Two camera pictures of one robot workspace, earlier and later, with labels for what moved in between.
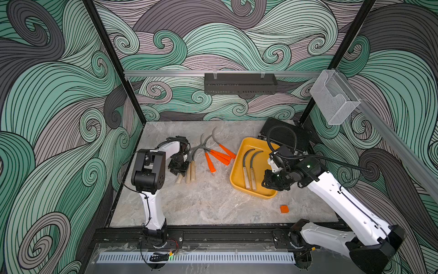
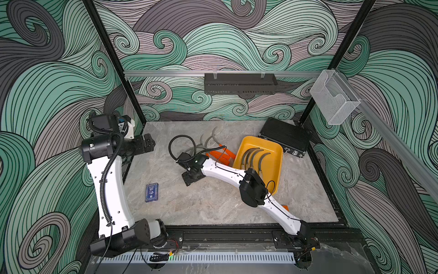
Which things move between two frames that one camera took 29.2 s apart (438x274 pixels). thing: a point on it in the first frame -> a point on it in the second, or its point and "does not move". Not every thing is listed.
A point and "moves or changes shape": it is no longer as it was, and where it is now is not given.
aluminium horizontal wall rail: x=224 y=73 does not move
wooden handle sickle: x=252 y=172 moves or changes shape
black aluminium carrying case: x=287 y=134 does not move
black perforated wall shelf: x=240 y=83 does not move
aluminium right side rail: x=422 y=169 does not move
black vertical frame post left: x=115 y=57 does not move
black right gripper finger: x=274 y=184 -> x=190 y=177
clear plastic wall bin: x=335 y=96 does not move
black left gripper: x=173 y=170 -> x=140 y=148
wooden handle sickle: x=193 y=165 -> x=260 y=171
